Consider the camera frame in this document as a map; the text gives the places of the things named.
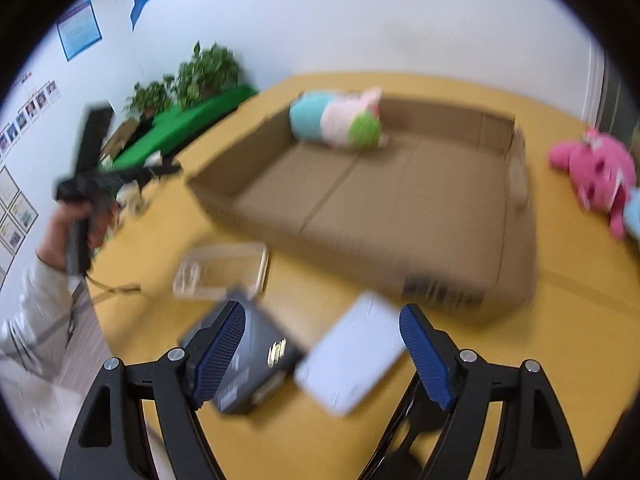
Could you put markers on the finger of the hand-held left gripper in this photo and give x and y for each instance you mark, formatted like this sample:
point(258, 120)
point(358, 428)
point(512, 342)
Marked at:
point(160, 170)

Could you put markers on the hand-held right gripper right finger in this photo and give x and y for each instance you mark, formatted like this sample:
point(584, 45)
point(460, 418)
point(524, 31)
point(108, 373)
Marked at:
point(425, 355)

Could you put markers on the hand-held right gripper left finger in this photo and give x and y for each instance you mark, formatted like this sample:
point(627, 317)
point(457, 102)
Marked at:
point(220, 350)

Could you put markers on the black box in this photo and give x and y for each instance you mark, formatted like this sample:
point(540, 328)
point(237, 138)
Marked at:
point(260, 355)

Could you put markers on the white box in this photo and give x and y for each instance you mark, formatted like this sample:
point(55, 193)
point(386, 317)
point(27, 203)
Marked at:
point(355, 355)

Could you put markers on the large cardboard box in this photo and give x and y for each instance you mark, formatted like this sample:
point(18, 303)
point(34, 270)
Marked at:
point(400, 200)

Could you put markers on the person's left forearm white sleeve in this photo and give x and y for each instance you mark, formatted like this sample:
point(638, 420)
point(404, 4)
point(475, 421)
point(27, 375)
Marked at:
point(35, 315)

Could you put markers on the yellow wooden desktop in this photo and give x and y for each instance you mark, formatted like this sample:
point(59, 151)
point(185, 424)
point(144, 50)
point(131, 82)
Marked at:
point(565, 320)

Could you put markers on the person's left hand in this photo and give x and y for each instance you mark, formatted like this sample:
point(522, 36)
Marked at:
point(55, 240)

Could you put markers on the green table cloth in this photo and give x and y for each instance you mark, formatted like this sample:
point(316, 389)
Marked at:
point(175, 125)

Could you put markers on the small brown cardboard box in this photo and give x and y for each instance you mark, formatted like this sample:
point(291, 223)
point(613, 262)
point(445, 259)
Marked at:
point(120, 137)

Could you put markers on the small potted green plant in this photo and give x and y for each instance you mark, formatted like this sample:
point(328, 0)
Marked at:
point(150, 95)

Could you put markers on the clear plastic container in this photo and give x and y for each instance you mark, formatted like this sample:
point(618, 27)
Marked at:
point(220, 270)

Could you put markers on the large potted green plant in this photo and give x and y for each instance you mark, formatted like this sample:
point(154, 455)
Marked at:
point(207, 72)

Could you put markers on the pastel blue pink plush toy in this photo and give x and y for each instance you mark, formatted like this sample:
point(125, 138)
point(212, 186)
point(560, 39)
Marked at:
point(332, 120)

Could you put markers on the framed wall certificates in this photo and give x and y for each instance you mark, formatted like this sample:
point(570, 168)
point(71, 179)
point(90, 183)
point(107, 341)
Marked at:
point(12, 215)

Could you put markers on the row of wall photos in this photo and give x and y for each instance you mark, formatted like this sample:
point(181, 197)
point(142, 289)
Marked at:
point(27, 110)

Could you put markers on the blue framed wall poster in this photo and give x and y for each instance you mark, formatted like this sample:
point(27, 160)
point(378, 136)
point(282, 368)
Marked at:
point(79, 30)

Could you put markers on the grey door frame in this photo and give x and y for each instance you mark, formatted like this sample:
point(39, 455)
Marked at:
point(607, 95)

